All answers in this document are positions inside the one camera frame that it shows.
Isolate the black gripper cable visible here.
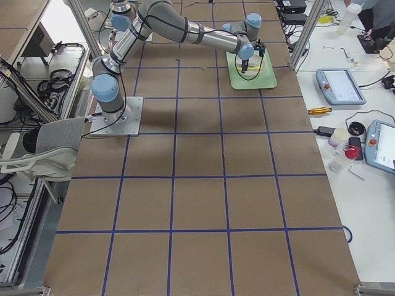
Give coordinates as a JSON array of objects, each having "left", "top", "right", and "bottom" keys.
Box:
[{"left": 235, "top": 38, "right": 267, "bottom": 81}]

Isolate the white plastic bottle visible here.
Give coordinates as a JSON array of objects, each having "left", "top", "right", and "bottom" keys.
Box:
[{"left": 336, "top": 3, "right": 362, "bottom": 35}]

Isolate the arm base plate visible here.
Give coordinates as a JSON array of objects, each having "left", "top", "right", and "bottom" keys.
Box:
[{"left": 89, "top": 96, "right": 144, "bottom": 136}]

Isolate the yellow handled screwdriver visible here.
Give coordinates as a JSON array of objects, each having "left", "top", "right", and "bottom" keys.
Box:
[{"left": 308, "top": 107, "right": 333, "bottom": 115}]

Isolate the yellow plastic fork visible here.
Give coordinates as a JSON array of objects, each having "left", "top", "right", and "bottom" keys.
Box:
[{"left": 237, "top": 65, "right": 260, "bottom": 71}]

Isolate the grey office chair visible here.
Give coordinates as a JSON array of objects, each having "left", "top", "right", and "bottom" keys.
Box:
[{"left": 1, "top": 117, "right": 85, "bottom": 204}]

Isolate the red round object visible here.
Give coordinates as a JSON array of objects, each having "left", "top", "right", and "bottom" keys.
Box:
[{"left": 344, "top": 145, "right": 360, "bottom": 160}]

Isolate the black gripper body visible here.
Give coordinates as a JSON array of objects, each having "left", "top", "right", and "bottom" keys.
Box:
[{"left": 241, "top": 59, "right": 249, "bottom": 69}]

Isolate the black power adapter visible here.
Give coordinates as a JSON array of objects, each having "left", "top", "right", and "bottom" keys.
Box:
[{"left": 314, "top": 126, "right": 335, "bottom": 138}]

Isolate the blue teach pendant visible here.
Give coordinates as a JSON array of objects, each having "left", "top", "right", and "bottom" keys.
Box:
[
  {"left": 365, "top": 120, "right": 395, "bottom": 174},
  {"left": 315, "top": 68, "right": 367, "bottom": 105}
]

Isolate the light green tray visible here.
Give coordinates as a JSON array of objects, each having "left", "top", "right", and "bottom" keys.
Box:
[{"left": 226, "top": 51, "right": 277, "bottom": 90}]

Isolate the aluminium frame post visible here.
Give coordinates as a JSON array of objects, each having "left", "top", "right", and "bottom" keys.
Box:
[{"left": 288, "top": 0, "right": 326, "bottom": 70}]

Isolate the white round plate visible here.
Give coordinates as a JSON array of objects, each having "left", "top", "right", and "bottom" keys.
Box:
[{"left": 236, "top": 52, "right": 265, "bottom": 79}]

